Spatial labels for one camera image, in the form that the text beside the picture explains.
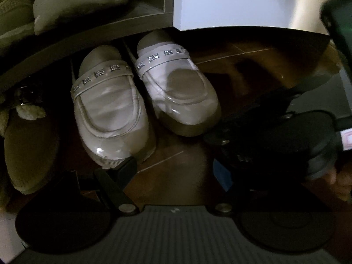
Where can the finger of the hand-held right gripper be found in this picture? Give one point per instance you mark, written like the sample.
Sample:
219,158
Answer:
297,90
247,132

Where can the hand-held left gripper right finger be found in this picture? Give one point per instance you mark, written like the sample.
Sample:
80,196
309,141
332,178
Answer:
222,177

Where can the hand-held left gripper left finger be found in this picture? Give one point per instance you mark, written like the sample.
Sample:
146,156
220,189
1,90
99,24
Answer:
128,169

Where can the cream loafer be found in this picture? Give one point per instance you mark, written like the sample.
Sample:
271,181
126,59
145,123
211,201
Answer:
110,110
178,88

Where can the shoe cabinet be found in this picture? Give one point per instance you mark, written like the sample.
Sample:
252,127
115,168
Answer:
82,37

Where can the grey quilted slipper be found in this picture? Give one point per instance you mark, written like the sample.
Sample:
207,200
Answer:
77,2

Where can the person's right hand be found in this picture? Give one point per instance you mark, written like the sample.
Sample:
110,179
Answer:
342,183

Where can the white cabinet door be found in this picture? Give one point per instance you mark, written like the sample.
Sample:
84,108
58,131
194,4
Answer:
233,2

